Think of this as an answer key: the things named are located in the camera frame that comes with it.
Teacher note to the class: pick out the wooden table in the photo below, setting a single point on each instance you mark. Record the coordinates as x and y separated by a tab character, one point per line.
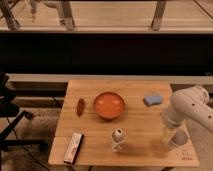
141	125

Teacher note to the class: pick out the small white bottle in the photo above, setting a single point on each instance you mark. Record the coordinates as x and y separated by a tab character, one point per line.
117	139

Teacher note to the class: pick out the white ceramic cup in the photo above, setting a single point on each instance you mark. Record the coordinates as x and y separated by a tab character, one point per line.
179	139

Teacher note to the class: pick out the orange bowl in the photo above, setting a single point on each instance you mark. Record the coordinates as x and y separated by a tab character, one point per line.
109	105

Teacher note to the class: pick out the white rectangular box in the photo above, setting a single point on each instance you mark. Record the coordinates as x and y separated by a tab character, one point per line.
73	147

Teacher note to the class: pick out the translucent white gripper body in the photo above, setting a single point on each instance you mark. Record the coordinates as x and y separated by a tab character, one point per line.
167	135

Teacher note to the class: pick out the metal railing frame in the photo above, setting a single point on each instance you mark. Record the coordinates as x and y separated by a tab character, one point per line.
107	16

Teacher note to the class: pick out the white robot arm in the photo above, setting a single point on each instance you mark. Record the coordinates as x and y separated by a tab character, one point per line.
186	103

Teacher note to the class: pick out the blue sponge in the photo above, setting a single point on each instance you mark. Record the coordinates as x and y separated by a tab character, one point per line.
154	99

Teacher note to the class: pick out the black tripod stand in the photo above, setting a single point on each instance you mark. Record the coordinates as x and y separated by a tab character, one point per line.
7	110

